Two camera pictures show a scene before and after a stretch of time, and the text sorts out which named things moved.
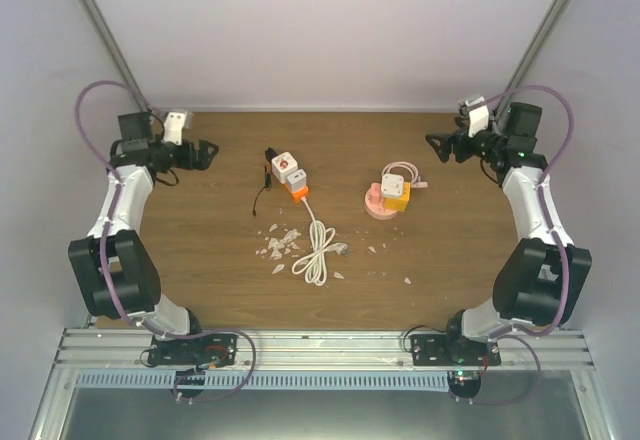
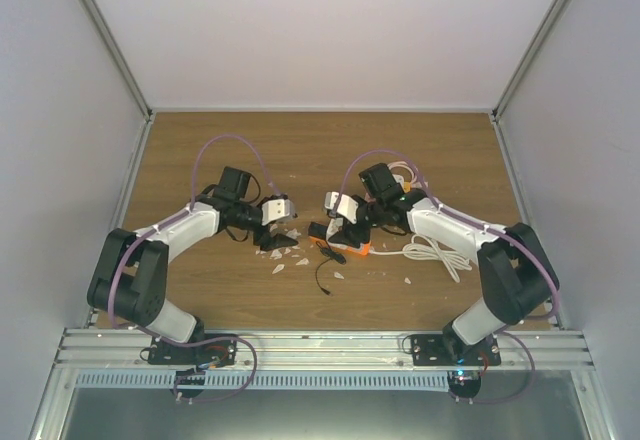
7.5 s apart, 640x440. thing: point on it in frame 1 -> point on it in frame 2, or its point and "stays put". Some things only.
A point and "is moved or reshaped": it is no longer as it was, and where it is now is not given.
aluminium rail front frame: x=81 y=349 stays put
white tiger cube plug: x=283 y=163 -> x=333 y=226
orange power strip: x=297 y=195 -> x=363 y=250
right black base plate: x=433 y=350 stays put
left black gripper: x=203 y=161 -> x=269 y=242
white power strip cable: x=316 y=263 -> x=425 y=251
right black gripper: x=446 y=141 -> x=350 y=236
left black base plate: x=194 y=351 stays put
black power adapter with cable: x=270 y=153 is moved or reshaped
